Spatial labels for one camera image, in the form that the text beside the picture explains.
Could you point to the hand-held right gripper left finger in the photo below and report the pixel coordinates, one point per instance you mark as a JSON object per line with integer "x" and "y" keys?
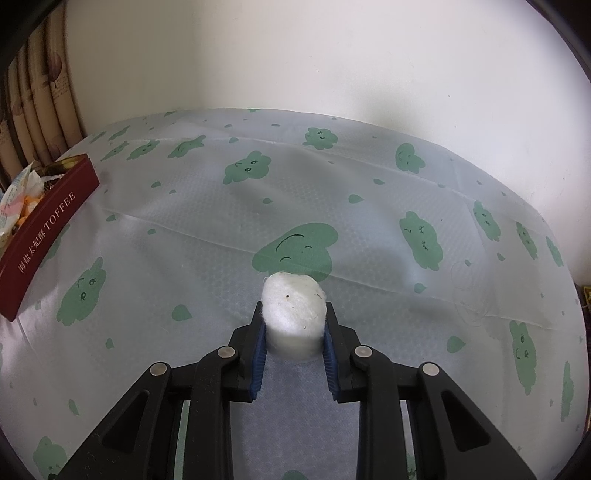
{"x": 258, "y": 364}

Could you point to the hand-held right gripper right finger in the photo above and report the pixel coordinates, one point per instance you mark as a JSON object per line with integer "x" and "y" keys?
{"x": 332, "y": 369}

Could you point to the white cotton pompom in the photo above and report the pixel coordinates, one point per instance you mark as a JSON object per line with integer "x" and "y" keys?
{"x": 293, "y": 304}

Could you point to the red tin box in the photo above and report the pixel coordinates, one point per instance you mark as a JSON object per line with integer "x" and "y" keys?
{"x": 46, "y": 230}

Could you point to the orange plastic toy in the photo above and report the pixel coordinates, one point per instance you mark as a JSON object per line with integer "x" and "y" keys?
{"x": 31, "y": 205}

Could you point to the large white wet wipe packet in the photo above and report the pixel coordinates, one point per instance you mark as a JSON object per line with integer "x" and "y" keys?
{"x": 23, "y": 182}

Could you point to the dark wooden side cabinet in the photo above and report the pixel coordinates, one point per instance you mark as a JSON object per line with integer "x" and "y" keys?
{"x": 585, "y": 304}

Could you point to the beige patterned curtain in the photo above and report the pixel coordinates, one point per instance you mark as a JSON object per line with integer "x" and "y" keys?
{"x": 41, "y": 92}

